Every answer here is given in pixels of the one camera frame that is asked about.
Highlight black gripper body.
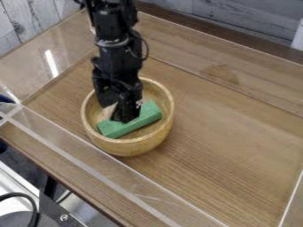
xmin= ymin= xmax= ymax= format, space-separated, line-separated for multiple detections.
xmin=89 ymin=38 xmax=151 ymax=98

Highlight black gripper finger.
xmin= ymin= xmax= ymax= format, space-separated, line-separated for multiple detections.
xmin=92 ymin=75 xmax=117 ymax=108
xmin=109 ymin=91 xmax=141 ymax=123

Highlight green rectangular block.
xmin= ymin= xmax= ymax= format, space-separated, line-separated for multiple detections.
xmin=96 ymin=100 xmax=161 ymax=139

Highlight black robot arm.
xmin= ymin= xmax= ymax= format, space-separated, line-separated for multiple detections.
xmin=81 ymin=0 xmax=149 ymax=123

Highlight brown wooden bowl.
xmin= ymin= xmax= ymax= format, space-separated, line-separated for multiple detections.
xmin=80 ymin=77 xmax=175 ymax=157

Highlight clear acrylic enclosure walls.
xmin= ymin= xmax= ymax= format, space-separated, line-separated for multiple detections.
xmin=0 ymin=12 xmax=303 ymax=227

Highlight black metal stand bracket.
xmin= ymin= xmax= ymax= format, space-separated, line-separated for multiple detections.
xmin=37 ymin=176 xmax=88 ymax=227

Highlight black cable lower left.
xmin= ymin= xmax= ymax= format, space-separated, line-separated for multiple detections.
xmin=0 ymin=192 xmax=40 ymax=227

